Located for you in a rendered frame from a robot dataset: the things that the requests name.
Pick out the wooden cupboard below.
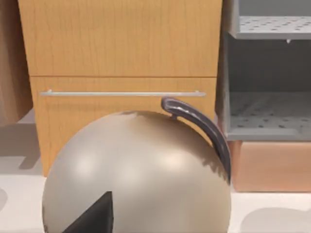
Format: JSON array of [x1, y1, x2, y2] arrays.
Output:
[[0, 0, 34, 128]]

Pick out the beige round kettle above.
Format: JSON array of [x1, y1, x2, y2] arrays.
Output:
[[41, 96, 233, 233]]

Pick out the pale wooden drawer front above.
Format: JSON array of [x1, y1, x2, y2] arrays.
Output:
[[227, 139, 311, 193]]

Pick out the grey pierced drawer inside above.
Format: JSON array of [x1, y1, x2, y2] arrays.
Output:
[[215, 0, 311, 141]]

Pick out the long metal handle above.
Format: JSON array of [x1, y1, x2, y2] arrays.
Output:
[[40, 89, 207, 98]]

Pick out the wooden cupboard door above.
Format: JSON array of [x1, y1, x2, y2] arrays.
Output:
[[17, 0, 223, 78]]

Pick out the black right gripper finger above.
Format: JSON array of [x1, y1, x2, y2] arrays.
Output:
[[63, 191, 114, 233]]

